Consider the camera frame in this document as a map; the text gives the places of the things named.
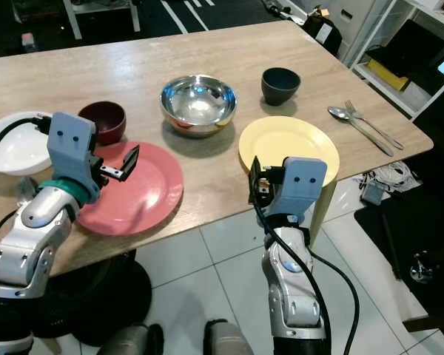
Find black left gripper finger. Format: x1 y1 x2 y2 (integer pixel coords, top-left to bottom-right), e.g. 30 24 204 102
120 144 141 182

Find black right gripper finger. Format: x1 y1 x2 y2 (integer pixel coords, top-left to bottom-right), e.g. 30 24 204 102
248 157 264 208

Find red plate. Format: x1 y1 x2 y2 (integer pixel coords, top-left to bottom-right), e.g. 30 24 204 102
78 141 185 237

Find yellow plate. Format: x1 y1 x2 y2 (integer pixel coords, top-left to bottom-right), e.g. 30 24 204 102
238 116 341 188

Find maroon bowl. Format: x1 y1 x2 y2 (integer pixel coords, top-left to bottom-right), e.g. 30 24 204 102
78 101 127 146

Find light wooden table leg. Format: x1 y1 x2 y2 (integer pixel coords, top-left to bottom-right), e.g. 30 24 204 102
307 180 338 249

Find stainless steel bowl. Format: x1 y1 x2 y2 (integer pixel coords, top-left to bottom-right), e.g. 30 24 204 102
160 74 238 139

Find white plate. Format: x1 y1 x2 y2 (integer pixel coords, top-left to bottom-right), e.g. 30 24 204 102
0 111 55 177

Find dark grey bowl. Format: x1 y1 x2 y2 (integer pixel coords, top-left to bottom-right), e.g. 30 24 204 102
261 67 302 107

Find silver metal spoon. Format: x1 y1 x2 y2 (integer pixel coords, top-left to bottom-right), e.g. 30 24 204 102
328 106 395 158

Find grey power adapter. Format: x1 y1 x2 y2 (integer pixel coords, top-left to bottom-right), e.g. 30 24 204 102
358 180 386 207

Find silver metal fork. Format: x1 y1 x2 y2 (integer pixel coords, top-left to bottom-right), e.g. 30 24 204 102
344 100 405 152

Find black round table base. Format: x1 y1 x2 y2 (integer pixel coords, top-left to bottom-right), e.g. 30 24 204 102
30 255 153 348

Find small grey floor gadget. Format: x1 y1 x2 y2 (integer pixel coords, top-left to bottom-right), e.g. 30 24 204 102
20 33 40 55

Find white shelf rack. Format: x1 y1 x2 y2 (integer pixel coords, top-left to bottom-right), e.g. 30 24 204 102
351 0 444 121

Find grey robot right leg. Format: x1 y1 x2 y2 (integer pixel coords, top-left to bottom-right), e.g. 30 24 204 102
203 319 257 355

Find grey robot leg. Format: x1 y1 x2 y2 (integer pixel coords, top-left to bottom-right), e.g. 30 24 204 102
203 319 257 355
100 323 164 355

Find white side table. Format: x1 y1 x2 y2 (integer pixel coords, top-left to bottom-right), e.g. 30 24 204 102
63 0 142 41

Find yellow box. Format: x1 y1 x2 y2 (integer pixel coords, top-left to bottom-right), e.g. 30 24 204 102
366 59 412 92

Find black bag with white tag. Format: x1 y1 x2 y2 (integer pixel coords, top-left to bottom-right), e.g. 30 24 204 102
301 6 343 57

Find grey robot left leg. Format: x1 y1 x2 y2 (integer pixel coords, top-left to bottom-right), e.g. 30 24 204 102
100 323 164 355

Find black caster wheel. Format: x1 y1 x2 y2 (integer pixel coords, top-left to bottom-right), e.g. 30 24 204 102
410 250 438 286

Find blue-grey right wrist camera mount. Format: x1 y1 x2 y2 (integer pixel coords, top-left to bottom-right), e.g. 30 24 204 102
266 157 329 230

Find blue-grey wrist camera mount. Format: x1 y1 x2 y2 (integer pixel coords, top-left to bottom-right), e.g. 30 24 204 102
266 157 329 230
46 111 103 205

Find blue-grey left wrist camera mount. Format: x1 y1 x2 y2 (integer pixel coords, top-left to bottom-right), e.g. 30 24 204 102
46 111 103 205

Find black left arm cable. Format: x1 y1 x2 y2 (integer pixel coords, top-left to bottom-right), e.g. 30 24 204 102
0 115 53 261

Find white cable bundle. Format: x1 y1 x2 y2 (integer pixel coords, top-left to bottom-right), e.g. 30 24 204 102
363 160 424 196

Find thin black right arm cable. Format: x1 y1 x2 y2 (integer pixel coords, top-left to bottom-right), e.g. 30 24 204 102
313 254 362 355

